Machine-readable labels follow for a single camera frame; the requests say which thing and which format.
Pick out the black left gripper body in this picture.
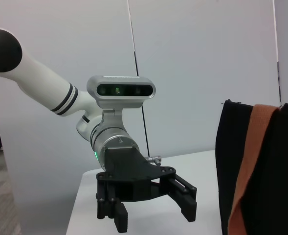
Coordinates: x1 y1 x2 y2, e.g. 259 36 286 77
96 146 177 202

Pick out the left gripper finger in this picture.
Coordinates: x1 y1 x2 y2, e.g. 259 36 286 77
159 174 198 223
96 181 129 234

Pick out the black bag with orange straps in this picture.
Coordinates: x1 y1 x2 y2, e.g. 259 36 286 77
216 99 288 235

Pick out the left gripper cable plug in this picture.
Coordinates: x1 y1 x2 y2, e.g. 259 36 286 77
145 154 162 165

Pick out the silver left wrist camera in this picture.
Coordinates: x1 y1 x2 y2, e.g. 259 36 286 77
86 75 157 110

